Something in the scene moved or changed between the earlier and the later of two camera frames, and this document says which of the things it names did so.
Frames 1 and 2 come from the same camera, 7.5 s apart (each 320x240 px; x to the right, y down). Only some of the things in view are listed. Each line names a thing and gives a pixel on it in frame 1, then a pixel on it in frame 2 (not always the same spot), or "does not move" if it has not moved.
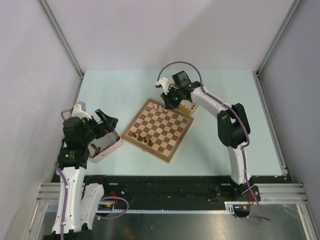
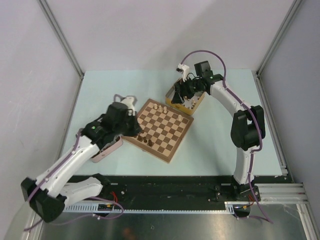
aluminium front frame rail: x=51 y=192 does not move
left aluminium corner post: x=64 y=42 does not move
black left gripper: x=110 y=122 to x=136 y=129
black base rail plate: x=119 y=192 does not move
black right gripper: x=169 y=104 to x=181 y=87
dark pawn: x=140 y=138 does not move
